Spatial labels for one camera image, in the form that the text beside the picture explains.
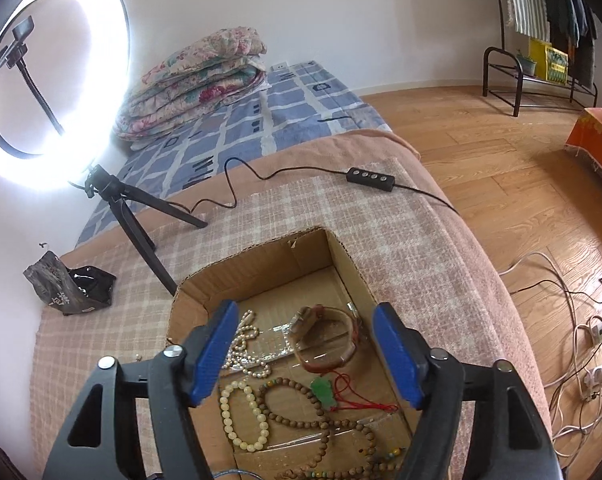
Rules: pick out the dark hanging clothes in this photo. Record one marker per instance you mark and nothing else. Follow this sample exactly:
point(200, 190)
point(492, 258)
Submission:
point(573, 10)

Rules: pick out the blue patterned bed sheet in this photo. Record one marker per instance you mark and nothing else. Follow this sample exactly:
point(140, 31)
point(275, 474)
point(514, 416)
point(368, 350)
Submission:
point(221, 130)

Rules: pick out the pink plaid blanket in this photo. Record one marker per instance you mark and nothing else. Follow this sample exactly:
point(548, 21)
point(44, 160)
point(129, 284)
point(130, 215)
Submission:
point(106, 330)

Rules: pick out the small potted plant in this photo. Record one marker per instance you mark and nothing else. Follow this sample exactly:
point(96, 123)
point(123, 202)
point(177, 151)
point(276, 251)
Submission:
point(527, 65)

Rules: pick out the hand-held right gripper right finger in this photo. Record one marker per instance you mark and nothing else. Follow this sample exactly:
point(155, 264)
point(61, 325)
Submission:
point(398, 360)

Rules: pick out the folded floral quilt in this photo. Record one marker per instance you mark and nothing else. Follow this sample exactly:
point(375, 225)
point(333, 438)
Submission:
point(196, 80)

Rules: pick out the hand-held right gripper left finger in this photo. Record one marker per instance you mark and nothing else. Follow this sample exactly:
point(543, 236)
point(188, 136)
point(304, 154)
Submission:
point(211, 355)

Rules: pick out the black mini tripod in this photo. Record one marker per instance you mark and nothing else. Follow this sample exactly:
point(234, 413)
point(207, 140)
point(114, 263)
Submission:
point(126, 220)

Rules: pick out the yellow box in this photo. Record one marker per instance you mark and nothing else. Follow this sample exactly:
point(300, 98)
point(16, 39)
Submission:
point(548, 60)

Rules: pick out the white wall outlet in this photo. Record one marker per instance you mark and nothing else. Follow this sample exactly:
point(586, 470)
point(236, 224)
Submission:
point(279, 66)

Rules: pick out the black metal clothes rack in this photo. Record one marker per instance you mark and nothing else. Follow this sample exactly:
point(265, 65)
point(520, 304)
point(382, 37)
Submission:
point(501, 50)

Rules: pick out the cardboard box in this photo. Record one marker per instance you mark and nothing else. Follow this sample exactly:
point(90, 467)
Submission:
point(311, 255)

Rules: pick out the orange patterned cloth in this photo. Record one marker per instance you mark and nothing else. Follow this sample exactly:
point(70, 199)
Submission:
point(598, 140)

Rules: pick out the black phone holder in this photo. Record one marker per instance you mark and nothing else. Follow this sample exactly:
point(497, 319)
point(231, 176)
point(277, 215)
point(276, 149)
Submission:
point(16, 42)

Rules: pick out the black snack bag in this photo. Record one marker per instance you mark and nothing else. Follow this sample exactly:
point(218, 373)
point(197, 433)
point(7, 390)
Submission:
point(76, 287)

